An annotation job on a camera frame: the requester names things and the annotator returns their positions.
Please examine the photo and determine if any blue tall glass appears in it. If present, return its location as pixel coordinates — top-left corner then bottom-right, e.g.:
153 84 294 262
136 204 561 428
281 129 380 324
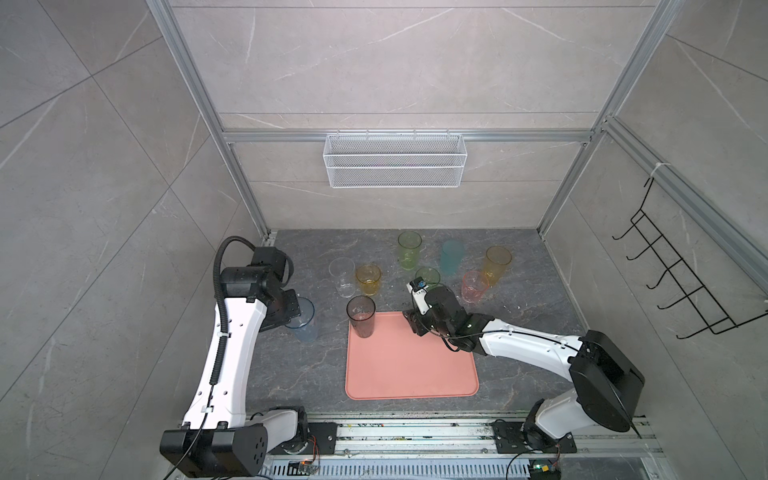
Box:
286 297 318 343

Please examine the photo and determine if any clear short glass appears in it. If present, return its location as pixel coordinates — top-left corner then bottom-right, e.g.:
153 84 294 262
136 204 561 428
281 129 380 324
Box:
329 257 356 298

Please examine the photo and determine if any green tall glass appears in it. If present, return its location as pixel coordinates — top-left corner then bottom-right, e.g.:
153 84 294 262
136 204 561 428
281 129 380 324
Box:
397 231 422 270

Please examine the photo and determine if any dark grey tall glass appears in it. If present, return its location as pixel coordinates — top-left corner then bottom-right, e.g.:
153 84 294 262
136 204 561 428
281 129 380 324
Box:
346 295 376 338

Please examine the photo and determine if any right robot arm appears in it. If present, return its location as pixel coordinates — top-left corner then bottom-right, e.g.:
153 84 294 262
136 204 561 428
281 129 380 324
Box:
403 278 645 451

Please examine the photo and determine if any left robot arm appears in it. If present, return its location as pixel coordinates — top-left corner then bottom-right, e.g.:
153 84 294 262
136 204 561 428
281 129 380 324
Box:
159 236 310 478

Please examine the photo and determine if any pink plastic tray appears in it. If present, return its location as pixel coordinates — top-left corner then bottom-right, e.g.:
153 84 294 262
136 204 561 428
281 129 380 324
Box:
345 312 479 400

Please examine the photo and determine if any pink short glass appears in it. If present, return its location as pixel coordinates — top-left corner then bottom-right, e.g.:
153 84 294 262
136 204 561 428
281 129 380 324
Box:
461 271 490 304

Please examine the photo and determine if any green short glass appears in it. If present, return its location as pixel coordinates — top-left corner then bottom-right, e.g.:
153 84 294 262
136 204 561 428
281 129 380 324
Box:
415 267 441 288

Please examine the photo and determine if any teal tall glass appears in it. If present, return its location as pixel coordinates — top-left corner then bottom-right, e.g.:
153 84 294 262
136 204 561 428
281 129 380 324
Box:
440 239 465 276

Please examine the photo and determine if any amber tall glass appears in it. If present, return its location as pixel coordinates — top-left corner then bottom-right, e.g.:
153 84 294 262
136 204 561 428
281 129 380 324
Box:
482 245 513 286

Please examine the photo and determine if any yellow short glass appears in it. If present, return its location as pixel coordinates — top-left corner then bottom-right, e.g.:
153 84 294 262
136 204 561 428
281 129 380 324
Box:
355 264 382 296

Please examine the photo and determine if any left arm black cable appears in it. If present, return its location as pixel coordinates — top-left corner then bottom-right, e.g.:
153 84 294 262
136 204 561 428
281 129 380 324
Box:
212 235 258 385

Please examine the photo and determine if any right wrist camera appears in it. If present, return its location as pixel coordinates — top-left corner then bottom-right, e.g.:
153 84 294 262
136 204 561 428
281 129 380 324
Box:
407 276 427 294

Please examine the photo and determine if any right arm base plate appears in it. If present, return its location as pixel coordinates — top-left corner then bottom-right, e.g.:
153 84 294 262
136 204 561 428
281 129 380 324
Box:
490 419 577 454

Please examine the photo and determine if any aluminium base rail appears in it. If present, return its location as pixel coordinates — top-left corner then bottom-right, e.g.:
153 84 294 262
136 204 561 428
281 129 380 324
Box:
161 413 667 480

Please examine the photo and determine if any white wire mesh basket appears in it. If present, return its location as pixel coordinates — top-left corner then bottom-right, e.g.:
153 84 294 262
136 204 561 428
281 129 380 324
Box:
323 133 468 189

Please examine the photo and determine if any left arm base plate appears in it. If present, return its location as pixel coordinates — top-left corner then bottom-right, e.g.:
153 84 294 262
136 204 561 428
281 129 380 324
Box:
269 422 338 455

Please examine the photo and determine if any black wire hook rack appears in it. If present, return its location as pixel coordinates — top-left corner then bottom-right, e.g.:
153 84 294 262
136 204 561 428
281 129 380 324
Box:
611 178 767 340

